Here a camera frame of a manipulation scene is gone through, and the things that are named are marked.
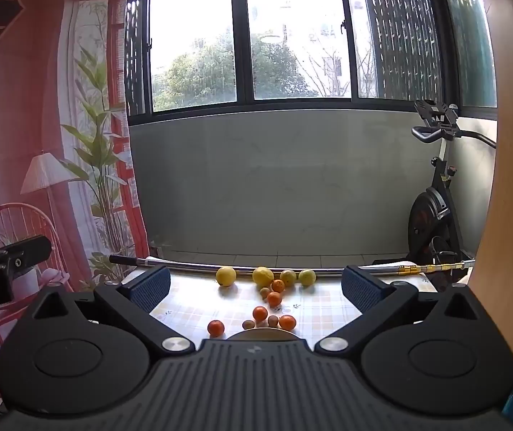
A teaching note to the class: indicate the printed backdrop cloth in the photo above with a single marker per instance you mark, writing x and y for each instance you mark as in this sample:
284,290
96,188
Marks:
36,98

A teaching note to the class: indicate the yellow-green round citrus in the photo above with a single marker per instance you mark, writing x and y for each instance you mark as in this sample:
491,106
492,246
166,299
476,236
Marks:
288,277
307,277

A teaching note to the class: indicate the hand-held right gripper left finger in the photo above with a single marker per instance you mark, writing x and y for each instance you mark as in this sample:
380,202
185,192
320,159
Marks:
150,287

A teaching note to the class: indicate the large yellow lemon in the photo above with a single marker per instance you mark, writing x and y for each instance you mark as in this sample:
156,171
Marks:
263,275

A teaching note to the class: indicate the small yellow lemon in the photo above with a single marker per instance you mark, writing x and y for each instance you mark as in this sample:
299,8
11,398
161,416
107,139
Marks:
225,276

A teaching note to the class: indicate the steel pole with gold end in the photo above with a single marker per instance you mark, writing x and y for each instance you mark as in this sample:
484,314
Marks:
193,265

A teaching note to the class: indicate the black-framed window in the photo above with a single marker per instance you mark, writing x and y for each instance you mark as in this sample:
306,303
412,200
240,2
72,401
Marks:
240,31

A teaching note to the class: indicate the wooden bowl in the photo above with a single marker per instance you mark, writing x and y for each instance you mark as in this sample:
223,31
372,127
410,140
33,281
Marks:
261,335

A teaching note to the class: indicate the brown kiwi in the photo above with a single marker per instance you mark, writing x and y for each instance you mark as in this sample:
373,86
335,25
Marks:
248,324
273,321
264,292

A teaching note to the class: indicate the black exercise bike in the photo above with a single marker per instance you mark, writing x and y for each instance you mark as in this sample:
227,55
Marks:
431,215

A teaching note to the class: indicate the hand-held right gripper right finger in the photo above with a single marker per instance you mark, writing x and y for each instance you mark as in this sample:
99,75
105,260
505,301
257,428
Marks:
362,289

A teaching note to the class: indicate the small orange mandarin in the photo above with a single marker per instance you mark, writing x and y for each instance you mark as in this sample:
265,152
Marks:
287,322
278,285
260,313
274,299
215,328

